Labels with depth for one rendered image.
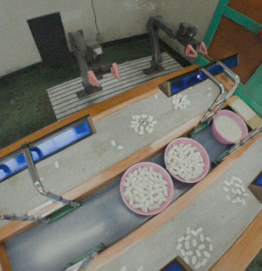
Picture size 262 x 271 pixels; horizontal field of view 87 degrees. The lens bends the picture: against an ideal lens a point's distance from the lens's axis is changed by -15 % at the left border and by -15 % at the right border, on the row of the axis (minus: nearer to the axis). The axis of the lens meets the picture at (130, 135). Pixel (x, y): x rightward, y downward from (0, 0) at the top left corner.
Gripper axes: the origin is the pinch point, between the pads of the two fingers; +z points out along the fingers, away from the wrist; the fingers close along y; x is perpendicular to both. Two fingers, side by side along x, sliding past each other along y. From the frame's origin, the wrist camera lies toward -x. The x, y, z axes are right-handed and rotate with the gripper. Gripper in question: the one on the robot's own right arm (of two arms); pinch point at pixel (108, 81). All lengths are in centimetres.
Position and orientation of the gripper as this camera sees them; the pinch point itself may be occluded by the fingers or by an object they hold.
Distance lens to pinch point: 73.6
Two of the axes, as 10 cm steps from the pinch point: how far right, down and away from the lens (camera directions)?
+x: -0.7, 4.8, 8.7
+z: 5.0, 7.8, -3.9
